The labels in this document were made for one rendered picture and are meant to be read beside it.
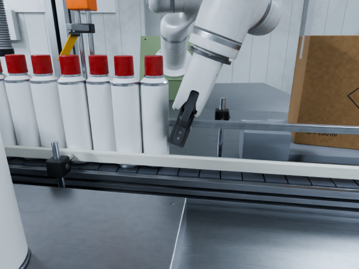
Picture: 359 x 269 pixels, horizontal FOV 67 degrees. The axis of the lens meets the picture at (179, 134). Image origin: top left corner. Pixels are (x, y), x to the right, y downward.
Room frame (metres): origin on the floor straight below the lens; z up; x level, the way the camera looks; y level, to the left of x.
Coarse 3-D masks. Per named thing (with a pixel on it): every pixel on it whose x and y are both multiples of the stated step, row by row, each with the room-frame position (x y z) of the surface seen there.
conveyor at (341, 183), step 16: (16, 160) 0.50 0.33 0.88; (32, 160) 0.50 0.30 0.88; (176, 176) 0.43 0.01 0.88; (192, 176) 0.43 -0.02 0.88; (208, 176) 0.43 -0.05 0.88; (224, 176) 0.43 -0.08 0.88; (240, 176) 0.43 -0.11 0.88; (256, 176) 0.43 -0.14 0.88; (272, 176) 0.43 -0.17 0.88; (288, 176) 0.43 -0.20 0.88; (304, 176) 0.43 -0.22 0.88
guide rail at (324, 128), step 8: (176, 120) 0.51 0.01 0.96; (200, 120) 0.50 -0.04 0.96; (208, 120) 0.50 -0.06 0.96; (216, 120) 0.50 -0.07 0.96; (216, 128) 0.50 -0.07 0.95; (224, 128) 0.49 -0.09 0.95; (232, 128) 0.49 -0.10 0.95; (240, 128) 0.49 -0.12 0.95; (248, 128) 0.49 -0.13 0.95; (256, 128) 0.48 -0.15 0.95; (264, 128) 0.48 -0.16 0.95; (272, 128) 0.48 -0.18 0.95; (280, 128) 0.48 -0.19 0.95; (288, 128) 0.48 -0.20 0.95; (296, 128) 0.47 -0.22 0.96; (304, 128) 0.47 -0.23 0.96; (312, 128) 0.47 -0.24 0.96; (320, 128) 0.47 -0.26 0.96; (328, 128) 0.47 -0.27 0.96; (336, 128) 0.46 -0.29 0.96; (344, 128) 0.46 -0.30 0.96; (352, 128) 0.46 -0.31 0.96
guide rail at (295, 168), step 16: (80, 160) 0.46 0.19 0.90; (96, 160) 0.45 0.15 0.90; (112, 160) 0.45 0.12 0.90; (128, 160) 0.45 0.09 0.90; (144, 160) 0.44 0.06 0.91; (160, 160) 0.44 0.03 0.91; (176, 160) 0.43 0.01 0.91; (192, 160) 0.43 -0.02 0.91; (208, 160) 0.42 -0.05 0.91; (224, 160) 0.42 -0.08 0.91; (240, 160) 0.42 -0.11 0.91; (256, 160) 0.42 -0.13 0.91; (320, 176) 0.40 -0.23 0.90; (336, 176) 0.39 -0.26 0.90; (352, 176) 0.39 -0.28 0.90
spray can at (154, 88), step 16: (144, 64) 0.48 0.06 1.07; (160, 64) 0.48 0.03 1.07; (144, 80) 0.47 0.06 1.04; (160, 80) 0.47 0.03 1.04; (144, 96) 0.47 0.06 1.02; (160, 96) 0.46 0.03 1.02; (144, 112) 0.47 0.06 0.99; (160, 112) 0.46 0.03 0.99; (144, 128) 0.47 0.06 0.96; (160, 128) 0.46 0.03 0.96; (144, 144) 0.47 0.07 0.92; (160, 144) 0.46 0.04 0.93
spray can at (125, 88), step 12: (120, 60) 0.47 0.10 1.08; (132, 60) 0.48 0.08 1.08; (120, 72) 0.47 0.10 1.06; (132, 72) 0.48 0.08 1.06; (120, 84) 0.46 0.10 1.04; (132, 84) 0.46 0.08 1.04; (120, 96) 0.46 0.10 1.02; (132, 96) 0.46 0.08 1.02; (120, 108) 0.46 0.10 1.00; (132, 108) 0.46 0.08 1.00; (120, 120) 0.46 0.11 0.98; (132, 120) 0.46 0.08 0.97; (120, 132) 0.46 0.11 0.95; (132, 132) 0.46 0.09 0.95; (120, 144) 0.46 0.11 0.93; (132, 144) 0.46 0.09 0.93
